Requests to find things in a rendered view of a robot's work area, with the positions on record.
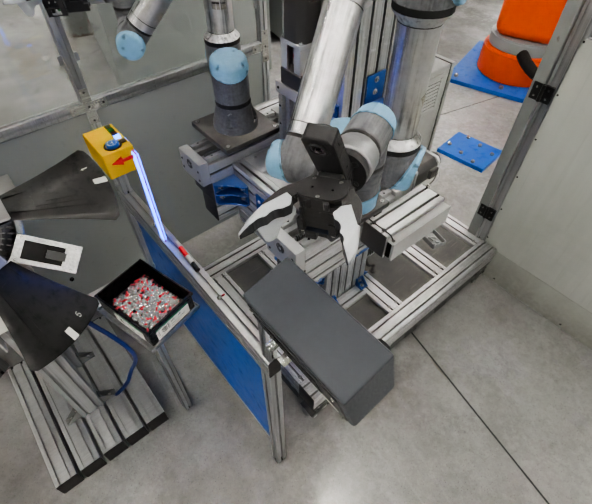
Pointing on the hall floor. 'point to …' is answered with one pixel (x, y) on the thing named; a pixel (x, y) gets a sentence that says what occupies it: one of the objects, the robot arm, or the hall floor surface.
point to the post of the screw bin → (173, 376)
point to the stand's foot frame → (38, 419)
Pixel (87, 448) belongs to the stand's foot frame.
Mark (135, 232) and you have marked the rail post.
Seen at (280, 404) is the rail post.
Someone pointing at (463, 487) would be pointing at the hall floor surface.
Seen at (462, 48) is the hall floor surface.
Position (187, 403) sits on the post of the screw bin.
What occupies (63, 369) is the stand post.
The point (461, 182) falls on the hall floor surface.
